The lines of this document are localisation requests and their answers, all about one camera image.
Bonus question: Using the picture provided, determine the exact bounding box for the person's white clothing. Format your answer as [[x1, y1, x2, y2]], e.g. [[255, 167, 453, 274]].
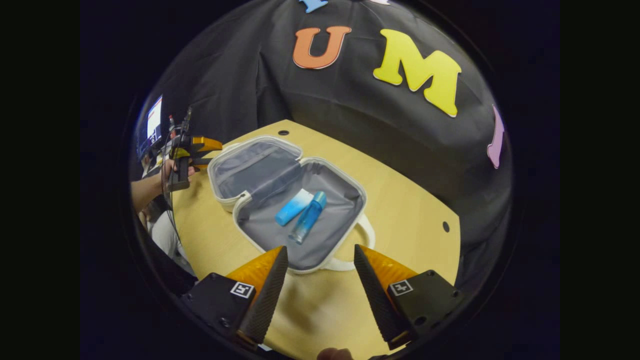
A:
[[150, 210, 197, 277]]

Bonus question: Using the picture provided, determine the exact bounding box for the computer monitor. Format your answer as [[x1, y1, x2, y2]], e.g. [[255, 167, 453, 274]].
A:
[[137, 95, 164, 161]]

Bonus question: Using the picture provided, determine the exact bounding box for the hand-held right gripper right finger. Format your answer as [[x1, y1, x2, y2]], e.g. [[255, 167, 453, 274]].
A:
[[353, 244, 466, 351]]

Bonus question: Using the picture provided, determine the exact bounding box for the blue white cream tube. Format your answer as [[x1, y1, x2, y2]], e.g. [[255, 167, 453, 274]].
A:
[[274, 188, 315, 227]]

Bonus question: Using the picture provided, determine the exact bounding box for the teal spray bottle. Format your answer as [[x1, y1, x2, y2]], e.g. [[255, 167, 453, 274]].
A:
[[288, 191, 328, 245]]

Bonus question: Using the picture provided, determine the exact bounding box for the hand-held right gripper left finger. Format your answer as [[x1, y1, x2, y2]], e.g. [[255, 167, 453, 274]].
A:
[[180, 245, 290, 351]]

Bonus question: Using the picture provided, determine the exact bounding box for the white suitcase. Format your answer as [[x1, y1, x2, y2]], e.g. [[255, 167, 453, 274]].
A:
[[206, 135, 376, 275]]

